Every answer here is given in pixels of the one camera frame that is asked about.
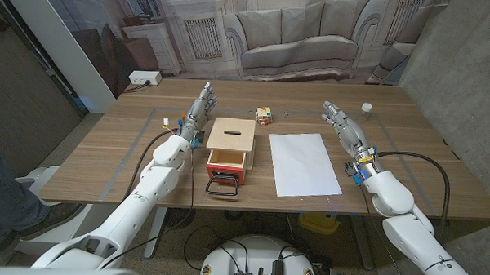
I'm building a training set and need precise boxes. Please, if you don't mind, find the person's leg in jeans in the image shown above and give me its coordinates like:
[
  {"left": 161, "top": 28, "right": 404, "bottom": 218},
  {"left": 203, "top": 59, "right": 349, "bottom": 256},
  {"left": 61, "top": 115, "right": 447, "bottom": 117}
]
[{"left": 0, "top": 140, "right": 54, "bottom": 254}]

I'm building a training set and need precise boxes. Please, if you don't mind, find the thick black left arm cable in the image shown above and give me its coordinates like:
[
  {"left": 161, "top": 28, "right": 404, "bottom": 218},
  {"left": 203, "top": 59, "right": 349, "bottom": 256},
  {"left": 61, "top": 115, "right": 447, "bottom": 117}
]
[{"left": 122, "top": 126, "right": 183, "bottom": 204}]

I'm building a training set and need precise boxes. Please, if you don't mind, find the printed living room backdrop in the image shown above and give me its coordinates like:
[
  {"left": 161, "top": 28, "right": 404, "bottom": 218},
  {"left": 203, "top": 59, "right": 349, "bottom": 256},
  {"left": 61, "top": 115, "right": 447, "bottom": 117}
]
[{"left": 32, "top": 0, "right": 451, "bottom": 111}]

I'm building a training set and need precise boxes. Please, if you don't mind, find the clear bottle with white cap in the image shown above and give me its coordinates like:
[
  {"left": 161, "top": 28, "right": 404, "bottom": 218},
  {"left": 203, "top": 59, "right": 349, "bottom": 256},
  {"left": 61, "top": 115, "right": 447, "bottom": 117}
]
[{"left": 359, "top": 101, "right": 374, "bottom": 125}]

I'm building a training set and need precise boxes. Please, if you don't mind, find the white paper sheet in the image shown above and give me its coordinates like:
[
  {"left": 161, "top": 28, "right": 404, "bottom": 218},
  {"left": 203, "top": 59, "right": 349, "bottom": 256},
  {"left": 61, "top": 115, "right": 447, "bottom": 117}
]
[{"left": 265, "top": 131, "right": 345, "bottom": 201}]

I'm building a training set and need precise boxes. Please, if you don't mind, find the wooden box with slot lid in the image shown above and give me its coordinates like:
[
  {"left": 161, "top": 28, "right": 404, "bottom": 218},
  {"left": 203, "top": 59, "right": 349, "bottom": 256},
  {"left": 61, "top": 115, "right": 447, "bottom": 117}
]
[{"left": 205, "top": 116, "right": 258, "bottom": 171}]

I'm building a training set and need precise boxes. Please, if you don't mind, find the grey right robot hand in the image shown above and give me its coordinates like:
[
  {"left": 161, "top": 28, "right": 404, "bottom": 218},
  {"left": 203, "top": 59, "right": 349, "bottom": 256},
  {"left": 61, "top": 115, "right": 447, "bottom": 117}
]
[{"left": 318, "top": 100, "right": 386, "bottom": 180}]

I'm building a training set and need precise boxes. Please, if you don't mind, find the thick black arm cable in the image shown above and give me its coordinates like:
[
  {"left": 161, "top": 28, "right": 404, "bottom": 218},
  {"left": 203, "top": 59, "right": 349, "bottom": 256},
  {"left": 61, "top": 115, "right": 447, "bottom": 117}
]
[
  {"left": 372, "top": 149, "right": 452, "bottom": 243},
  {"left": 122, "top": 126, "right": 183, "bottom": 204}
]

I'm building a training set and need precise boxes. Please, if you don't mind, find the yellow object under table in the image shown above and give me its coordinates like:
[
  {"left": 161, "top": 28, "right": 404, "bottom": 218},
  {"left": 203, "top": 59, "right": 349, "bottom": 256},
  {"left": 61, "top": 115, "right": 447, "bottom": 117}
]
[{"left": 297, "top": 211, "right": 342, "bottom": 236}]

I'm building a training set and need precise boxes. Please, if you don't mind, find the rubik's cube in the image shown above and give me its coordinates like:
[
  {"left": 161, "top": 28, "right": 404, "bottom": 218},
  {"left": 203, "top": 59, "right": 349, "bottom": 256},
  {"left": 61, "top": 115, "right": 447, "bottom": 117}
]
[{"left": 254, "top": 106, "right": 274, "bottom": 128}]

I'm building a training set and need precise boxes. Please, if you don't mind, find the red-fronted wooden drawer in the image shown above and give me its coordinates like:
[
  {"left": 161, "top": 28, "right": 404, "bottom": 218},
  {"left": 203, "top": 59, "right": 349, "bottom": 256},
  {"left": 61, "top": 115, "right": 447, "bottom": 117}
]
[{"left": 205, "top": 149, "right": 247, "bottom": 187}]

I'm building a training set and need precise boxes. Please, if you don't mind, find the dark shoe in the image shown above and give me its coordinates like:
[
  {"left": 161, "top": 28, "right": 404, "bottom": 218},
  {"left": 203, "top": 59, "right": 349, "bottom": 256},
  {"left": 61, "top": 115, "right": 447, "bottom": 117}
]
[{"left": 0, "top": 200, "right": 84, "bottom": 255}]

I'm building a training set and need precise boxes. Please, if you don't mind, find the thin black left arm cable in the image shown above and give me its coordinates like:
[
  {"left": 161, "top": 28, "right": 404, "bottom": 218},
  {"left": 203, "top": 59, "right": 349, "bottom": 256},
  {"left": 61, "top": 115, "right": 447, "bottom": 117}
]
[{"left": 99, "top": 143, "right": 197, "bottom": 273}]

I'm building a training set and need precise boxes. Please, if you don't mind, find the white floor base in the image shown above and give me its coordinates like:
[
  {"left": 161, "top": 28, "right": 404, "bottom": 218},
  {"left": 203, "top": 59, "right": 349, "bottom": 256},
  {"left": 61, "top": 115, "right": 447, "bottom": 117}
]
[{"left": 14, "top": 164, "right": 98, "bottom": 258}]

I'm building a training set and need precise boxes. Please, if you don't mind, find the black wire drawer handle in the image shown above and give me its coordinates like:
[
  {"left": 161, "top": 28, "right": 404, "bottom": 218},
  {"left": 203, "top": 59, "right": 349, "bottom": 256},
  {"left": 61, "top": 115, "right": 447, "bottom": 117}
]
[{"left": 203, "top": 171, "right": 240, "bottom": 197}]

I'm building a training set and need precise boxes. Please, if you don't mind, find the black power strip cable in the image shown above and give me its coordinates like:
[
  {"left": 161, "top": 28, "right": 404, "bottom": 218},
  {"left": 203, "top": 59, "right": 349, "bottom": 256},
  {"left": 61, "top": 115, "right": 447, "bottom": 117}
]
[{"left": 122, "top": 78, "right": 152, "bottom": 95}]

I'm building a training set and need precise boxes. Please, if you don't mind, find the black floor cable loop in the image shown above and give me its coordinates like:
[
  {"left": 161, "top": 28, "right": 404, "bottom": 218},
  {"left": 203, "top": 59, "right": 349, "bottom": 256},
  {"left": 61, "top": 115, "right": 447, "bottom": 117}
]
[{"left": 182, "top": 224, "right": 251, "bottom": 273}]

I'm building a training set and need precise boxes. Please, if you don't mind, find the black round floor object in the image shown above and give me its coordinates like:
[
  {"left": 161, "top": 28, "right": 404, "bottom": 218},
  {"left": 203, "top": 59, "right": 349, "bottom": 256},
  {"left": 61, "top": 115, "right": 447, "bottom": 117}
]
[{"left": 163, "top": 206, "right": 197, "bottom": 230}]

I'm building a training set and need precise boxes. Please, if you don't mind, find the white power strip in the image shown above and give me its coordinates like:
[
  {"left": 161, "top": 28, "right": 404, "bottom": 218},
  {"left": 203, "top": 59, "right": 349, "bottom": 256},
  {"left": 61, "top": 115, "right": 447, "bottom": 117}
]
[{"left": 127, "top": 69, "right": 163, "bottom": 86}]

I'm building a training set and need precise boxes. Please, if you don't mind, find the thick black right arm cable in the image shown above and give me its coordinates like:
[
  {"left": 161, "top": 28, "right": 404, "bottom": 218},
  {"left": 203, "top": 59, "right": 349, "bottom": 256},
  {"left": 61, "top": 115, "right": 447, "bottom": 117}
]
[{"left": 372, "top": 149, "right": 452, "bottom": 243}]

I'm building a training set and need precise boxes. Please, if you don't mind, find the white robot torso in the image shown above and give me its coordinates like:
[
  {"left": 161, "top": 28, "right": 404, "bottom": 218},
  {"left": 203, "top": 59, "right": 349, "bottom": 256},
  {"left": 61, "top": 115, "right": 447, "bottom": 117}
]
[{"left": 198, "top": 233, "right": 319, "bottom": 275}]

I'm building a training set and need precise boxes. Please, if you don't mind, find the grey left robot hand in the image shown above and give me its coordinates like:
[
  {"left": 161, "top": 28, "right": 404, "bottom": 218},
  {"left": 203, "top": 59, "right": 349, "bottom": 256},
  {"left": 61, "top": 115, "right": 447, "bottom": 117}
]
[{"left": 178, "top": 81, "right": 219, "bottom": 149}]

